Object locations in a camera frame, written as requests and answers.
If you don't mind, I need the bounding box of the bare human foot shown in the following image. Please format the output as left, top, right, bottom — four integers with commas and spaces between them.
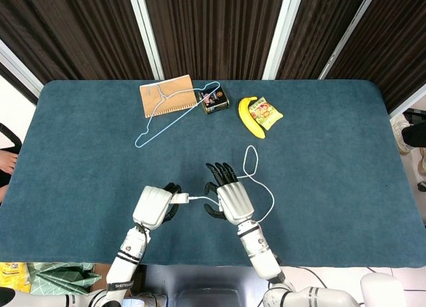
0, 148, 19, 175

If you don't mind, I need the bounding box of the black trouser leg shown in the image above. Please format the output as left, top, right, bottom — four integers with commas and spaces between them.
401, 118, 426, 149

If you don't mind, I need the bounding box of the white sneaker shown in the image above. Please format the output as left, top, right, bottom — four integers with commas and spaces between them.
392, 113, 415, 155

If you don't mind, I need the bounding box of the yellow snack bag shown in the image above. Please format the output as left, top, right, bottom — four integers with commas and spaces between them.
250, 97, 285, 132

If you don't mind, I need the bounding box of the light blue wire hanger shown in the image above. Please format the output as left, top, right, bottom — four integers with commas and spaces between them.
134, 81, 223, 149

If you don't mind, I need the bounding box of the black gold tin box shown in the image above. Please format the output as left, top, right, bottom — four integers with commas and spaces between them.
198, 87, 231, 116

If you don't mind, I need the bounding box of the yellow banana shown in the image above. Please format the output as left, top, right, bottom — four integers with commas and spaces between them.
238, 96, 268, 141

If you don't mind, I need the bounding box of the blue felt table cover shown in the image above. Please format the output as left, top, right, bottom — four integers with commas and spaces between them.
0, 79, 426, 268

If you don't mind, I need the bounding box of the green patterned bag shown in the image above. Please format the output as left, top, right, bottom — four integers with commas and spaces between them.
26, 261, 103, 295

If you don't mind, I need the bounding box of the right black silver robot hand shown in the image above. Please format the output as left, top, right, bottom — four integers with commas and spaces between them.
202, 161, 255, 226

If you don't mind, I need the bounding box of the dark robot base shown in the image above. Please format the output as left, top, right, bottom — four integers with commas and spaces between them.
122, 264, 278, 307

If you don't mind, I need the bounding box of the yellow printed plastic bag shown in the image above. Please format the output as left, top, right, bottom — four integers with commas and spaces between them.
0, 261, 33, 293

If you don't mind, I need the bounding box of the black floor cable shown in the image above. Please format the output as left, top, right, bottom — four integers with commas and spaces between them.
298, 266, 335, 290

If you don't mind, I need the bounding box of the tan spiral notebook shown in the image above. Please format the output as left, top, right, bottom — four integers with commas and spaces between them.
138, 74, 200, 119

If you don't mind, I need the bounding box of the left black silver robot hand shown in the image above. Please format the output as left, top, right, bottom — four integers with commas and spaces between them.
132, 182, 183, 231

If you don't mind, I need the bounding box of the white cable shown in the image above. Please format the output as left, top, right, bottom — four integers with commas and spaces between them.
188, 145, 276, 224

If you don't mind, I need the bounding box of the white partition post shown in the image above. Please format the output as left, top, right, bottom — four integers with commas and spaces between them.
126, 0, 165, 81
0, 38, 45, 106
318, 0, 379, 81
388, 86, 426, 119
262, 0, 302, 81

